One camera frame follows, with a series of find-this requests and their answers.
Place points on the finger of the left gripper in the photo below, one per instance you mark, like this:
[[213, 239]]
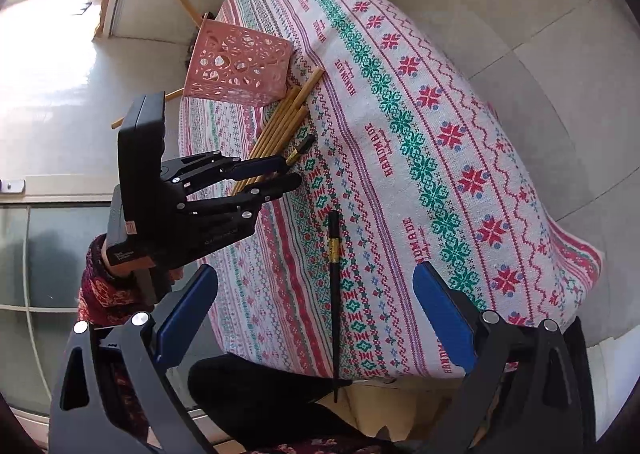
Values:
[[211, 167], [209, 225]]

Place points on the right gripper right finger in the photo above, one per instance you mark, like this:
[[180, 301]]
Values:
[[526, 389]]

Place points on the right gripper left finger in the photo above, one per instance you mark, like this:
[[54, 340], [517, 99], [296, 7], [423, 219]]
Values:
[[149, 344]]

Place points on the black gold chopstick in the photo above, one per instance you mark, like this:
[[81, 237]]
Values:
[[335, 293], [302, 148]]

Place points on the long wooden chopstick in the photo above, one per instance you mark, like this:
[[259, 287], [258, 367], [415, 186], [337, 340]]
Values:
[[296, 115]]

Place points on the red floral sleeve forearm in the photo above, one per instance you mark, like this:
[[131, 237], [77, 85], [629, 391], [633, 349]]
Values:
[[105, 300]]

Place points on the left hand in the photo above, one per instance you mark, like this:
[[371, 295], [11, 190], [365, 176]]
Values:
[[123, 270]]

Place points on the pink perforated utensil basket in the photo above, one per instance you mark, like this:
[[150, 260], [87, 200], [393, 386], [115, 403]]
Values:
[[237, 65]]

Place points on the embroidered patterned tablecloth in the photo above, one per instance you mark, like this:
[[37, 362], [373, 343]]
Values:
[[420, 170]]

